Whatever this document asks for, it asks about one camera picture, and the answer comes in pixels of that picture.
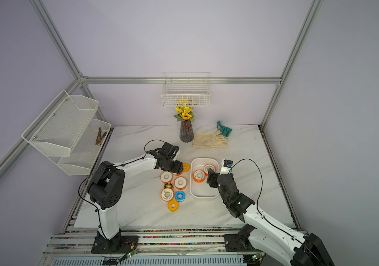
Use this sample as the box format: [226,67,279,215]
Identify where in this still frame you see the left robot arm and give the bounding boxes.
[87,142,184,241]

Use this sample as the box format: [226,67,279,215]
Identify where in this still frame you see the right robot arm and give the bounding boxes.
[207,168,334,266]

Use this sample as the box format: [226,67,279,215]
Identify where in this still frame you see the white storage box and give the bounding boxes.
[189,158,219,199]

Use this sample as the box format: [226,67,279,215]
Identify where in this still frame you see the yellow sealing tape roll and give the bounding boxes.
[167,199,179,212]
[183,163,190,173]

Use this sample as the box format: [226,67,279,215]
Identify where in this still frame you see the small black yellow tape roll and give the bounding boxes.
[164,182,174,190]

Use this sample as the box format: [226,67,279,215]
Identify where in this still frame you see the blue sealing tape roll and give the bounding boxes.
[175,191,186,202]

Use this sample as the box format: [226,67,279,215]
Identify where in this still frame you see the purple glass vase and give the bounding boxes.
[180,120,194,143]

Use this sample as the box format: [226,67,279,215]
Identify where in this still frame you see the cream cotton glove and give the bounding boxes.
[193,131,228,149]

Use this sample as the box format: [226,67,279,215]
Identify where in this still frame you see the yellow artificial flowers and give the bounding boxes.
[174,98,197,122]

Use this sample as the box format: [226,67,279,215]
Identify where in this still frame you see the brown sticks bundle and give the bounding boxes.
[95,127,108,145]

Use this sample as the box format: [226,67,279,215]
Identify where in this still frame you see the lower white mesh shelf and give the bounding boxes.
[57,119,111,176]

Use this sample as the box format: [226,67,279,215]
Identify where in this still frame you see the white mesh shelf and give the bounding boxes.
[21,90,99,157]
[57,119,111,176]

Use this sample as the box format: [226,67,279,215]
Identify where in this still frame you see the upper white mesh shelf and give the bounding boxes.
[21,90,99,157]

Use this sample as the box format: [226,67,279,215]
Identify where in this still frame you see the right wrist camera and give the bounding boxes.
[220,159,233,175]

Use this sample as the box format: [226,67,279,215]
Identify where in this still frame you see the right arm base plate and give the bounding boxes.
[224,225,259,252]

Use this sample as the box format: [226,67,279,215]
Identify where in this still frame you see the white wire wall basket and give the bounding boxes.
[161,72,211,107]

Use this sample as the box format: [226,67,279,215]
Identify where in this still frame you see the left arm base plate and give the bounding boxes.
[91,232,139,254]

